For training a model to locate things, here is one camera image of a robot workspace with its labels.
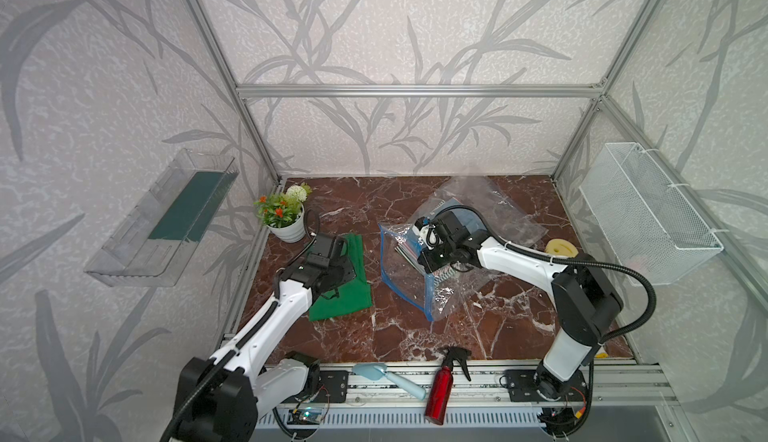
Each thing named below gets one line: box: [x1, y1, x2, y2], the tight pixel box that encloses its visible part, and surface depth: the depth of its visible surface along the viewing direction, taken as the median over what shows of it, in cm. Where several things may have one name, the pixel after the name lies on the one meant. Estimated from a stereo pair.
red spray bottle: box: [424, 346, 472, 426], surface depth 73 cm
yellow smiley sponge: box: [545, 238, 579, 258], surface depth 98 cm
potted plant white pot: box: [253, 182, 311, 243], surface depth 94 cm
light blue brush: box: [352, 362, 426, 401], surface depth 76 cm
